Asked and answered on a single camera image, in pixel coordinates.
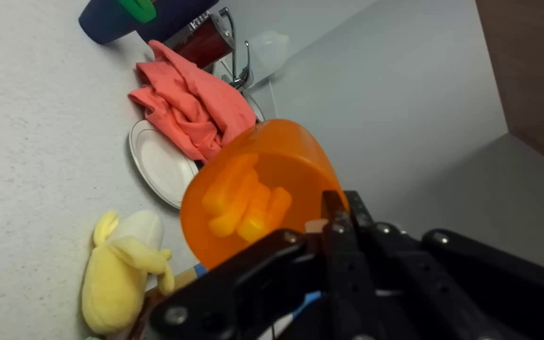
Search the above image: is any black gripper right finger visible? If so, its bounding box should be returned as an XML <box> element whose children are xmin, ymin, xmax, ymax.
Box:
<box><xmin>320</xmin><ymin>189</ymin><xmax>544</xmax><ymax>340</ymax></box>

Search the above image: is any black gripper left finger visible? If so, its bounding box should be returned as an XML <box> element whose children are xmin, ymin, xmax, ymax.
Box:
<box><xmin>129</xmin><ymin>226</ymin><xmax>326</xmax><ymax>340</ymax></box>

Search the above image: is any yellow toy fry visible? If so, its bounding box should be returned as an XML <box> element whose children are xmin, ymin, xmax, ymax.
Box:
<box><xmin>209</xmin><ymin>181</ymin><xmax>262</xmax><ymax>240</ymax></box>
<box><xmin>203</xmin><ymin>153</ymin><xmax>262</xmax><ymax>213</ymax></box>
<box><xmin>262</xmin><ymin>185</ymin><xmax>296</xmax><ymax>228</ymax></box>
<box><xmin>237</xmin><ymin>187</ymin><xmax>279</xmax><ymax>243</ymax></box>

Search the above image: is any orange plastic cup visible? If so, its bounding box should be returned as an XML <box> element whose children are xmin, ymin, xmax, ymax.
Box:
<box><xmin>178</xmin><ymin>117</ymin><xmax>352</xmax><ymax>272</ymax></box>

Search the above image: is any small white plate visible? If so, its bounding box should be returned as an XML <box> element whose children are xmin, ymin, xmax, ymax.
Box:
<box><xmin>127</xmin><ymin>117</ymin><xmax>203</xmax><ymax>211</ymax></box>

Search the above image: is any green plastic cup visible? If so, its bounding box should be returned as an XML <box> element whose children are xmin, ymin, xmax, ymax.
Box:
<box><xmin>116</xmin><ymin>0</ymin><xmax>160</xmax><ymax>26</ymax></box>

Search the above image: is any yellow banana plush toy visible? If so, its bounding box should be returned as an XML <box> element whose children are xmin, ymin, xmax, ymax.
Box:
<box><xmin>80</xmin><ymin>207</ymin><xmax>178</xmax><ymax>336</ymax></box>

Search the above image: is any coral red cloth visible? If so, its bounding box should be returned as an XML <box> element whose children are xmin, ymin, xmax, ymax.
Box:
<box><xmin>127</xmin><ymin>37</ymin><xmax>260</xmax><ymax>164</ymax></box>

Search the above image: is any clear plastic jug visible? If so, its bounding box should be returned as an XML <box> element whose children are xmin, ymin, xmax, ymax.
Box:
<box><xmin>246</xmin><ymin>28</ymin><xmax>294</xmax><ymax>87</ymax></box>

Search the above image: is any dark red mug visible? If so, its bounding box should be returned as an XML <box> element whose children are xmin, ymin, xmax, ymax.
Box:
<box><xmin>165</xmin><ymin>13</ymin><xmax>237</xmax><ymax>70</ymax></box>

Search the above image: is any wooden upper cabinet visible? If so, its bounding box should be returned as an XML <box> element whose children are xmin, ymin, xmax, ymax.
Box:
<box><xmin>473</xmin><ymin>0</ymin><xmax>544</xmax><ymax>177</ymax></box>

